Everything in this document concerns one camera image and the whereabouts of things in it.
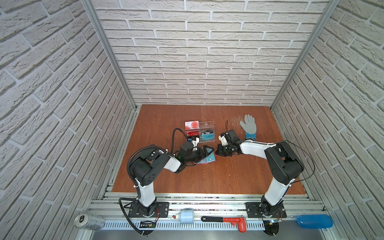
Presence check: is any red leather card holder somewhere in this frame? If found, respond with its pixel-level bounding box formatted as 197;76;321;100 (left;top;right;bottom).
198;149;216;165

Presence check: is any clear acrylic card display stand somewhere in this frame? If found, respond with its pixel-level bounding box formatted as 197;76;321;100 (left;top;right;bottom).
185;121;215;143

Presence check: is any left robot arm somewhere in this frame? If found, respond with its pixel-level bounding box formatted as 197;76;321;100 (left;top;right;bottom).
127;141;215;209

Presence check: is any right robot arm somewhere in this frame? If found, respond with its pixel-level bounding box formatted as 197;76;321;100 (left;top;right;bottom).
216;130;305;213

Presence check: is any red VIP card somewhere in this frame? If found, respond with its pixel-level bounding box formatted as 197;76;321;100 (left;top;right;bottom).
186;130;200;137

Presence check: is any teal VIP card in stand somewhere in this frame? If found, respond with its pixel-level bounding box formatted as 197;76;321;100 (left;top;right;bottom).
201;133;215;142

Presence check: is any red white patterned card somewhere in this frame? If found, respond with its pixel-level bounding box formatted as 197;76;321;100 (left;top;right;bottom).
185;121;200;131

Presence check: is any black logo Vip card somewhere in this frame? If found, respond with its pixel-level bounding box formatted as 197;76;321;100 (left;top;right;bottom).
200;128;215;135

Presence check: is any grey work glove blue cuff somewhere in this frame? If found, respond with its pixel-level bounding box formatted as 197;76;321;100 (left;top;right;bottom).
240;115;257;140

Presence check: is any red black pipe wrench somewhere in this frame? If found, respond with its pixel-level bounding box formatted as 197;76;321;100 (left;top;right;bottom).
201;216;247;233

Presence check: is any blue plastic case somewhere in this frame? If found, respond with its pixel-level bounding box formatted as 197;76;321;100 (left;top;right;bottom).
297;215;334;229

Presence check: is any silver drink can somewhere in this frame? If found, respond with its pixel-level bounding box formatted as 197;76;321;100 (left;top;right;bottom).
74;213;105;231

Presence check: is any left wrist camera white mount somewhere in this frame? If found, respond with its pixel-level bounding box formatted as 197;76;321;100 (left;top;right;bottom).
189;136;200;148

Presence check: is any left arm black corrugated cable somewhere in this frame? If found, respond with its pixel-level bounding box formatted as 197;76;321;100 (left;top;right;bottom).
118;127;188;235

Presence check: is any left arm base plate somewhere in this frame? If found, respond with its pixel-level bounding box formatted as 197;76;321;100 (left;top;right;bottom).
128;201;170;218

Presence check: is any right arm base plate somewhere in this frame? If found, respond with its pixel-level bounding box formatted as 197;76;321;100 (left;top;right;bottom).
245;202;287;219

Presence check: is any aluminium rail frame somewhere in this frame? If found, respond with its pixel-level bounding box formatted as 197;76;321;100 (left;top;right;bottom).
77;191;337;240

